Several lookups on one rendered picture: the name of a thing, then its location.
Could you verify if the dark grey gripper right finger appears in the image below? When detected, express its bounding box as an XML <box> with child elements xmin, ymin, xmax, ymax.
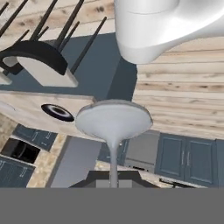
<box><xmin>116</xmin><ymin>170</ymin><xmax>160</xmax><ymax>189</ymax></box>

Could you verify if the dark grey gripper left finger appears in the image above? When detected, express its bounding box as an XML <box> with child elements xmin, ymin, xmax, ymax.
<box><xmin>69</xmin><ymin>170</ymin><xmax>111</xmax><ymax>189</ymax></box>

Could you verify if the pale grey wine glass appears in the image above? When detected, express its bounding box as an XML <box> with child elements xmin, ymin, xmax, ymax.
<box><xmin>74</xmin><ymin>99</ymin><xmax>154</xmax><ymax>189</ymax></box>

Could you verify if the black and white plate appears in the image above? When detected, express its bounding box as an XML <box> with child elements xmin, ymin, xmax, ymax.
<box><xmin>40</xmin><ymin>102</ymin><xmax>75</xmax><ymax>123</ymax></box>

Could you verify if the blue narrow cupboard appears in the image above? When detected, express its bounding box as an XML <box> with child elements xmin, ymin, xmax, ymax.
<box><xmin>97</xmin><ymin>139</ymin><xmax>130</xmax><ymax>166</ymax></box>

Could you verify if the grey fridge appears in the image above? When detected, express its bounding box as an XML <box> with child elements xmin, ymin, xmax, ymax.
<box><xmin>45</xmin><ymin>135</ymin><xmax>103</xmax><ymax>189</ymax></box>

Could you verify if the grey dishwasher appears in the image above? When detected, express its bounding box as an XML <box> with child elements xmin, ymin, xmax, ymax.
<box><xmin>124</xmin><ymin>129</ymin><xmax>161</xmax><ymax>173</ymax></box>

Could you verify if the blue cupboard run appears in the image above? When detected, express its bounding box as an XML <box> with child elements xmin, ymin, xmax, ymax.
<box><xmin>154</xmin><ymin>132</ymin><xmax>224</xmax><ymax>188</ymax></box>

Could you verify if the blue drawer unit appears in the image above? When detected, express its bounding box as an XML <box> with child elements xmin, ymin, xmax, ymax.
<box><xmin>12</xmin><ymin>123</ymin><xmax>59</xmax><ymax>151</ymax></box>

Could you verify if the black oven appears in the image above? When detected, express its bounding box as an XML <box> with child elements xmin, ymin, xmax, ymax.
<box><xmin>0</xmin><ymin>137</ymin><xmax>42</xmax><ymax>165</ymax></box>

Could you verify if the blue kitchen island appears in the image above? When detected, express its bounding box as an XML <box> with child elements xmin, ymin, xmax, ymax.
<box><xmin>0</xmin><ymin>31</ymin><xmax>138</xmax><ymax>103</ymax></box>

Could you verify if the black stool with cream seat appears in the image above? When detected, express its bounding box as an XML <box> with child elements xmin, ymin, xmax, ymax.
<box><xmin>0</xmin><ymin>0</ymin><xmax>109</xmax><ymax>88</ymax></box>
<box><xmin>0</xmin><ymin>1</ymin><xmax>13</xmax><ymax>87</ymax></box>

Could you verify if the white rounded object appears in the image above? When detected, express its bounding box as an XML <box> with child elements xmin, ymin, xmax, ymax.
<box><xmin>113</xmin><ymin>0</ymin><xmax>224</xmax><ymax>66</ymax></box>

